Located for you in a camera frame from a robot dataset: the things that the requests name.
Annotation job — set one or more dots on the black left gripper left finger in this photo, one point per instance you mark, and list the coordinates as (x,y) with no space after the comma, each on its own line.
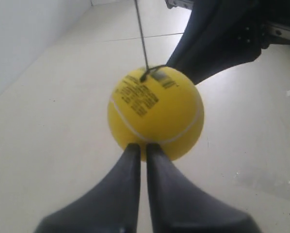
(110,207)

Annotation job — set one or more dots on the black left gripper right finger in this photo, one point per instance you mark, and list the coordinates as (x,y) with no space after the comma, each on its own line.
(178,206)

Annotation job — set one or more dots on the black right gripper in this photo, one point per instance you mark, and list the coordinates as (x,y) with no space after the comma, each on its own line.
(221,34)

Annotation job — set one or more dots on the yellow tennis ball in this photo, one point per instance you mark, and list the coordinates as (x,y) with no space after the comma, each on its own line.
(161,106)

